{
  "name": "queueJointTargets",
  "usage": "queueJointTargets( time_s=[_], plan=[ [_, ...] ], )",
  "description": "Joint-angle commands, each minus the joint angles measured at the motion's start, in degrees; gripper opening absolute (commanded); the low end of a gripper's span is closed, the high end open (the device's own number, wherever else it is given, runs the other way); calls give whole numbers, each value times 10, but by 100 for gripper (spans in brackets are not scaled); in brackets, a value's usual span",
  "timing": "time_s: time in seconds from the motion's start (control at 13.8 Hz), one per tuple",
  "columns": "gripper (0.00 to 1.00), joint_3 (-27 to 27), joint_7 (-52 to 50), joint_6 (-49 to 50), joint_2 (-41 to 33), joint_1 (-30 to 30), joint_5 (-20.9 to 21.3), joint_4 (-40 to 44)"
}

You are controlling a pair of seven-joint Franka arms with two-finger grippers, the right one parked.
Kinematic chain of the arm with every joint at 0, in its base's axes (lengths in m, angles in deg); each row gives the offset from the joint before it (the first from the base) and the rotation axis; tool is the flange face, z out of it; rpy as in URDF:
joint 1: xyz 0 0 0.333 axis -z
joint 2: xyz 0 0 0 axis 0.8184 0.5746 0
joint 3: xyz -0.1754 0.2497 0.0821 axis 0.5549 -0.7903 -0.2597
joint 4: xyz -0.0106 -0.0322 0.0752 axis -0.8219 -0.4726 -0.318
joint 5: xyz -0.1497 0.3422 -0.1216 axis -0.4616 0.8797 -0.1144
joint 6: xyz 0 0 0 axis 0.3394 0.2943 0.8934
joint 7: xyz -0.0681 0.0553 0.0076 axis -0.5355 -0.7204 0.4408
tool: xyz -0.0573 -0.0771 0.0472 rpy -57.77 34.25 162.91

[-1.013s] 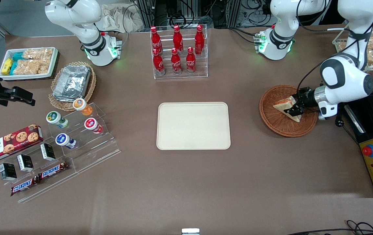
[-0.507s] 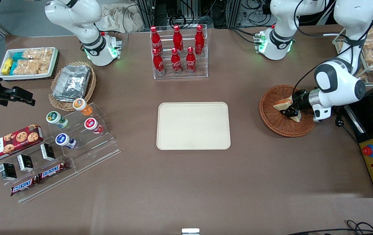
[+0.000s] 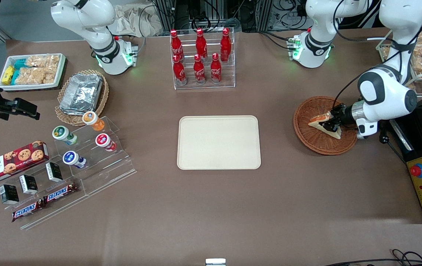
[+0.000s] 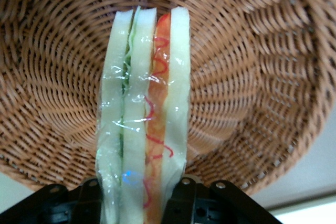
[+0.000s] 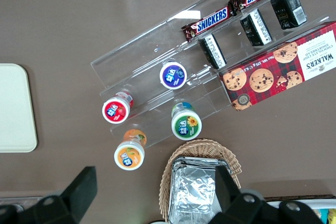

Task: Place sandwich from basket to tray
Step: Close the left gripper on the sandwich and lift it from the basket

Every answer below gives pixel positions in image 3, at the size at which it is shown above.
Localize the beige plastic tray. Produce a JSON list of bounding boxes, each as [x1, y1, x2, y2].
[[177, 115, 262, 170]]

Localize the stacked aluminium foil containers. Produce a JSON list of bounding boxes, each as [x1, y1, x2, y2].
[[59, 74, 103, 116]]

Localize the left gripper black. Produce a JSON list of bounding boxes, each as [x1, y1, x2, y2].
[[323, 104, 356, 133]]

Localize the red cola bottle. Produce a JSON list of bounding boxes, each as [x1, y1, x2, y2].
[[210, 53, 222, 83], [220, 28, 232, 62], [170, 30, 184, 61], [173, 55, 187, 85], [195, 28, 208, 59], [193, 54, 206, 84]]

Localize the clear acrylic stepped snack stand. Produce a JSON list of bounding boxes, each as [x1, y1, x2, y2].
[[0, 159, 90, 231]]

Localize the yellow snack packet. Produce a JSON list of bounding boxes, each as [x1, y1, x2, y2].
[[2, 65, 15, 85]]

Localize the orange lid yogurt cup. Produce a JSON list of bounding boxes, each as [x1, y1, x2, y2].
[[82, 111, 106, 132]]

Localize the black cable on table edge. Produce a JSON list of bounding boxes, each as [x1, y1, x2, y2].
[[325, 249, 422, 266]]

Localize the white rectangular snack tray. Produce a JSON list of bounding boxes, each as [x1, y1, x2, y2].
[[0, 53, 67, 91]]

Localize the black power cable with plug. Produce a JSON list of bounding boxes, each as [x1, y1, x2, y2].
[[379, 124, 406, 163]]

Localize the green lid yogurt cup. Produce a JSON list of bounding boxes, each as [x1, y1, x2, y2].
[[52, 126, 78, 146]]

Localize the clear acrylic bottle rack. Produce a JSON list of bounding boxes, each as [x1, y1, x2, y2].
[[170, 28, 236, 90]]

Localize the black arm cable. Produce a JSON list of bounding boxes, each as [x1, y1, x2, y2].
[[332, 0, 422, 111]]

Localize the brown wicker basket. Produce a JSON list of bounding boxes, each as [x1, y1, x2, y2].
[[293, 96, 359, 156]]

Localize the small black carton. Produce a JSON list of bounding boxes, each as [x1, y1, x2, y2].
[[45, 162, 63, 183], [0, 184, 20, 205], [18, 174, 39, 195]]

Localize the blue lid yogurt cup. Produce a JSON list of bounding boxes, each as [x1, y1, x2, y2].
[[62, 151, 87, 169]]

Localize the clear acrylic stepped cup stand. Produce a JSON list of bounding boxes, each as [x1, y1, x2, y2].
[[53, 116, 137, 197]]

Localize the light oval wicker basket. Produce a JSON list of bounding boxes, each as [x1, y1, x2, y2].
[[55, 69, 109, 127]]

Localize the Snickers chocolate bar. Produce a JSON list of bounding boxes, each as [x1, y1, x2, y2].
[[43, 183, 79, 205], [11, 199, 45, 222]]

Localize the clear rice cracker bag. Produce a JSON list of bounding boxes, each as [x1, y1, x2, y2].
[[26, 54, 60, 69], [17, 67, 57, 85]]

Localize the beige cloth bag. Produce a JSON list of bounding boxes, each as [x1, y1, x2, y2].
[[113, 4, 164, 38]]

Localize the red Walkers cookie box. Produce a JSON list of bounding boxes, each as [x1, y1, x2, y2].
[[0, 140, 50, 186]]

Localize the black appliance frame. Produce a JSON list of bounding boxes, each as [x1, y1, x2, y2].
[[389, 85, 422, 225]]

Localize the triangular sandwich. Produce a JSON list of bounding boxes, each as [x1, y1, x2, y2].
[[308, 112, 343, 140]]

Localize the red lid yogurt cup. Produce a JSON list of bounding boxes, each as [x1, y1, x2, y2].
[[95, 133, 117, 152]]

